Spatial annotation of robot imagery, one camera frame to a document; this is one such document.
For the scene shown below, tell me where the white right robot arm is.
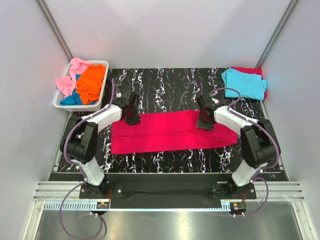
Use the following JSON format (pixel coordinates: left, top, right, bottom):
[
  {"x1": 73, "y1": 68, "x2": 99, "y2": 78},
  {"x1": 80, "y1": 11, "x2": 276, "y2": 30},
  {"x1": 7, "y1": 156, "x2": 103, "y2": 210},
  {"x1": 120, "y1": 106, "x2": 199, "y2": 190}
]
[{"x1": 196, "y1": 93, "x2": 281, "y2": 200}]

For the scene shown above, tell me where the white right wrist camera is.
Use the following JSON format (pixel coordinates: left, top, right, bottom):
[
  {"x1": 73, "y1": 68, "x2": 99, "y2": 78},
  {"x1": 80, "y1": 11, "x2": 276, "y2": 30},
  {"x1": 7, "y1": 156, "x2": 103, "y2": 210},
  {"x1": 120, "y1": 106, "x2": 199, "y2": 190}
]
[{"x1": 212, "y1": 98, "x2": 222, "y2": 105}]

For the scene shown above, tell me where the light pink t shirt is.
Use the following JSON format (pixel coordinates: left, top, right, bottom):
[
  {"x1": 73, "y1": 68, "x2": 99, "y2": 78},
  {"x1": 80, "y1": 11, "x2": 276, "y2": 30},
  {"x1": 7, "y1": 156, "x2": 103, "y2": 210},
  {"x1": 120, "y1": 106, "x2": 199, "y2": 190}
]
[{"x1": 55, "y1": 57, "x2": 91, "y2": 98}]

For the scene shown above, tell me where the folded red t shirt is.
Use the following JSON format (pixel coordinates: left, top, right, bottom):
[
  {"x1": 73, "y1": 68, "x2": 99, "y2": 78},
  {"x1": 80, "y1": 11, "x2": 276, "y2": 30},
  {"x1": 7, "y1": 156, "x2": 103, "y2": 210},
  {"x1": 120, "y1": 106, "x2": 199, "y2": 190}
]
[{"x1": 226, "y1": 67, "x2": 268, "y2": 101}]

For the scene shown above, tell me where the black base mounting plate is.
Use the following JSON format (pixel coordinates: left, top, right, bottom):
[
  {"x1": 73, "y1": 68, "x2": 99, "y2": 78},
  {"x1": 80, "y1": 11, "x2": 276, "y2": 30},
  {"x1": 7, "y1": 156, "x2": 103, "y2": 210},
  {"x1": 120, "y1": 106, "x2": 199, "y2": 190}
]
[{"x1": 80, "y1": 173, "x2": 257, "y2": 205}]

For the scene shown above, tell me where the white slotted cable duct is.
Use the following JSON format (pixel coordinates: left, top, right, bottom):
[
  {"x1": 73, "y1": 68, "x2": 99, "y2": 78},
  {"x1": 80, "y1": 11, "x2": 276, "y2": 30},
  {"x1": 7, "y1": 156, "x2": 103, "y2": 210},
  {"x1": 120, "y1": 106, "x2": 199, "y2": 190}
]
[{"x1": 44, "y1": 200, "x2": 231, "y2": 212}]

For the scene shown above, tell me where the white plastic laundry basket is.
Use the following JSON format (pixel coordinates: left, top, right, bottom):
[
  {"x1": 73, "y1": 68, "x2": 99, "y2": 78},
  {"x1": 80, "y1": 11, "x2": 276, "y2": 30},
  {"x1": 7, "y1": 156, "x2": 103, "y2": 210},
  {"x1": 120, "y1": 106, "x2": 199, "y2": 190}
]
[{"x1": 53, "y1": 57, "x2": 109, "y2": 112}]

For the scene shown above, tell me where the black marble pattern mat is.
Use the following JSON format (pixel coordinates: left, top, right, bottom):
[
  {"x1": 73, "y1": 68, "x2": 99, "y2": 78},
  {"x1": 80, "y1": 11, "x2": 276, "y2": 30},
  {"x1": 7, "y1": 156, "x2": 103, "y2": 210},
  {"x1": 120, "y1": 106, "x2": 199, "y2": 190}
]
[{"x1": 49, "y1": 67, "x2": 291, "y2": 182}]

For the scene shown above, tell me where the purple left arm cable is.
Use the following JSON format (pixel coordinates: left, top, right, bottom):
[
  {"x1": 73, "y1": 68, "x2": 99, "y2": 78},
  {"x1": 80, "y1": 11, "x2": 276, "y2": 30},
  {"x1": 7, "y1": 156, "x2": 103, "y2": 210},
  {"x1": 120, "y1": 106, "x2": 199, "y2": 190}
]
[{"x1": 59, "y1": 78, "x2": 121, "y2": 238}]

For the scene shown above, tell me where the orange t shirt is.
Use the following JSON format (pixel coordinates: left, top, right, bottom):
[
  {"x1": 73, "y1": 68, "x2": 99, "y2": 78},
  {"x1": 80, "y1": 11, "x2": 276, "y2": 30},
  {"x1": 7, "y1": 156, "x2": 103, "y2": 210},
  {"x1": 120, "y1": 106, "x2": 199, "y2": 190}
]
[{"x1": 76, "y1": 64, "x2": 106, "y2": 105}]

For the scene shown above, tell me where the folded cyan t shirt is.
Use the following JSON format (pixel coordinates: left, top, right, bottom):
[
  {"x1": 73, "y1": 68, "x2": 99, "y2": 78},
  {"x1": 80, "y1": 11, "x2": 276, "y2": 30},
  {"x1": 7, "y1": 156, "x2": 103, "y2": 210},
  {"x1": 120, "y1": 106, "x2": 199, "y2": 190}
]
[{"x1": 221, "y1": 68, "x2": 268, "y2": 101}]

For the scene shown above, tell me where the blue t shirt in basket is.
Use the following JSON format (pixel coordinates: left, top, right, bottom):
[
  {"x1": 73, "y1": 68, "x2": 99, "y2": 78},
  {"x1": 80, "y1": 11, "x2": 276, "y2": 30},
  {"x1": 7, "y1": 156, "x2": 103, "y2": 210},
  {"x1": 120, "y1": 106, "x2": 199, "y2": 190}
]
[{"x1": 56, "y1": 76, "x2": 83, "y2": 106}]

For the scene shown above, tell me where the magenta t shirt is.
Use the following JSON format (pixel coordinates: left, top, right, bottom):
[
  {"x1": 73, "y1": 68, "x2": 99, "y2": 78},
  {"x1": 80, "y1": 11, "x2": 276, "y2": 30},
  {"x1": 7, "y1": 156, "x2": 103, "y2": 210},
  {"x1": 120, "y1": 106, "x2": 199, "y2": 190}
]
[{"x1": 111, "y1": 110, "x2": 238, "y2": 155}]

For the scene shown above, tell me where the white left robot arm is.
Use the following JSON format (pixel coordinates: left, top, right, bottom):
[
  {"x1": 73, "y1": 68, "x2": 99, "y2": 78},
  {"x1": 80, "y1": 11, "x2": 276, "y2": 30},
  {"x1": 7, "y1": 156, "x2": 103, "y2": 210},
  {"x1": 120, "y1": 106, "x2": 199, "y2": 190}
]
[{"x1": 60, "y1": 91, "x2": 141, "y2": 198}]

